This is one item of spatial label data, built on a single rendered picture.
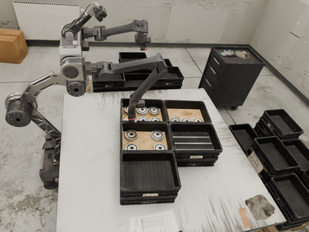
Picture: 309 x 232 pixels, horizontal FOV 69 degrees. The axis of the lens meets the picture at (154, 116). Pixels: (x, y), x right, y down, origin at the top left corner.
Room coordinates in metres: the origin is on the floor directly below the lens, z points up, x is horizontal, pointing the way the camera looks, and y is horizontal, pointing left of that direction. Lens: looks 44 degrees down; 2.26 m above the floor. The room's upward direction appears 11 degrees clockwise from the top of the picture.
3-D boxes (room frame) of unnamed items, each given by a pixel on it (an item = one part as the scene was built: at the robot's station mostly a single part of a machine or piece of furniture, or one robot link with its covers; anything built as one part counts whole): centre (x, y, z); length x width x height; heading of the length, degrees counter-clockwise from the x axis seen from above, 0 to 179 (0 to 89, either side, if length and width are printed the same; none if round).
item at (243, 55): (3.03, -1.06, 0.88); 0.29 x 0.22 x 0.03; 111
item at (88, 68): (1.16, 0.45, 1.45); 0.09 x 0.08 x 0.12; 21
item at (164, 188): (0.87, -0.04, 0.92); 0.40 x 0.30 x 0.02; 104
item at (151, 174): (0.87, -0.04, 0.87); 0.40 x 0.30 x 0.11; 104
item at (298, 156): (1.72, -1.66, 0.31); 0.40 x 0.30 x 0.34; 21
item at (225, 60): (2.95, -0.97, 0.45); 0.60 x 0.45 x 0.90; 111
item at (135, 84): (2.50, 0.31, 0.31); 0.40 x 0.30 x 0.34; 111
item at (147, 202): (0.87, -0.04, 0.76); 0.40 x 0.30 x 0.12; 104
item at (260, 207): (0.87, -0.92, 0.71); 0.22 x 0.19 x 0.01; 111
